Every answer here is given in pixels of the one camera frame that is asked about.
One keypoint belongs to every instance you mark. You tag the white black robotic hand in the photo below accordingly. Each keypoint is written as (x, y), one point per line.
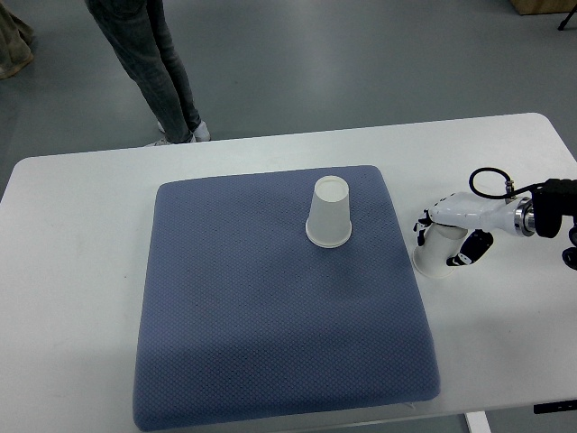
(480, 217)

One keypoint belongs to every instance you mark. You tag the white paper cup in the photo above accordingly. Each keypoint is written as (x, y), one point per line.
(441, 243)
(329, 223)

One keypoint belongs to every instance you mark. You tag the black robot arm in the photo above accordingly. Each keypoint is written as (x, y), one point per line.
(551, 201)

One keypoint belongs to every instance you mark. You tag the white paper cup on cushion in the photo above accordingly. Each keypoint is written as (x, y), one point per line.
(329, 223)

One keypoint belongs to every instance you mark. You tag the white table leg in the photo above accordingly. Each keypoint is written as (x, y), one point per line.
(477, 422)

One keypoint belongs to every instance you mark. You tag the black tripod leg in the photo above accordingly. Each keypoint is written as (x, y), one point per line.
(567, 19)

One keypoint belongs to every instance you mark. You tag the black desk control panel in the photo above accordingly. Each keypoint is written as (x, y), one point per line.
(555, 407)

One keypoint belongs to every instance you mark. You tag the cardboard box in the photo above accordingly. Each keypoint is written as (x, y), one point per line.
(528, 7)

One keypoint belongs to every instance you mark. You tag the blue mesh cushion pad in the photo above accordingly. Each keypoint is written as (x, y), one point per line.
(244, 318)

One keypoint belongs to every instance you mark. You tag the person in grey jeans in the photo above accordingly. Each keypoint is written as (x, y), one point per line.
(140, 37)

